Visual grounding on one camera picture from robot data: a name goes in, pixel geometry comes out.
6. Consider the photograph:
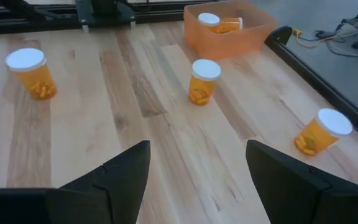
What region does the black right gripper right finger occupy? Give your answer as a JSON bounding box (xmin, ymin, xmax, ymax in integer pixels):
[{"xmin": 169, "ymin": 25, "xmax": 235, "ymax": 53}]
[{"xmin": 246, "ymin": 139, "xmax": 358, "ymax": 224}]

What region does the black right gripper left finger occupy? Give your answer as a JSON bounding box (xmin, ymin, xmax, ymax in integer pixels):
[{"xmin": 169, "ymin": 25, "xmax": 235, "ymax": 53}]
[{"xmin": 45, "ymin": 139, "xmax": 151, "ymax": 224}]

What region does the orange pill bottle white cap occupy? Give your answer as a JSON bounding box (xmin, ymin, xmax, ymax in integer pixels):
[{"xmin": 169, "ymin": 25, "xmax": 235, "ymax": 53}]
[
  {"xmin": 197, "ymin": 12, "xmax": 244, "ymax": 34},
  {"xmin": 188, "ymin": 58, "xmax": 222, "ymax": 106},
  {"xmin": 293, "ymin": 108, "xmax": 354, "ymax": 157},
  {"xmin": 5, "ymin": 47, "xmax": 58, "ymax": 101}
]

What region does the orange translucent plastic basket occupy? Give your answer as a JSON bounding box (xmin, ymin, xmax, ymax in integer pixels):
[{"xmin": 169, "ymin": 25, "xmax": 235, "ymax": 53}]
[{"xmin": 183, "ymin": 0, "xmax": 277, "ymax": 60}]

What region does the yellow coiled cable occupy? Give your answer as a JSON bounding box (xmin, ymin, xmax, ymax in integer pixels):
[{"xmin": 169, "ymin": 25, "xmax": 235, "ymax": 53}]
[{"xmin": 292, "ymin": 27, "xmax": 358, "ymax": 49}]

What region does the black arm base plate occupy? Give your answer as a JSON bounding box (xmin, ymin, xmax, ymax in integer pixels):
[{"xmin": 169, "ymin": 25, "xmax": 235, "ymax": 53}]
[{"xmin": 75, "ymin": 0, "xmax": 136, "ymax": 34}]

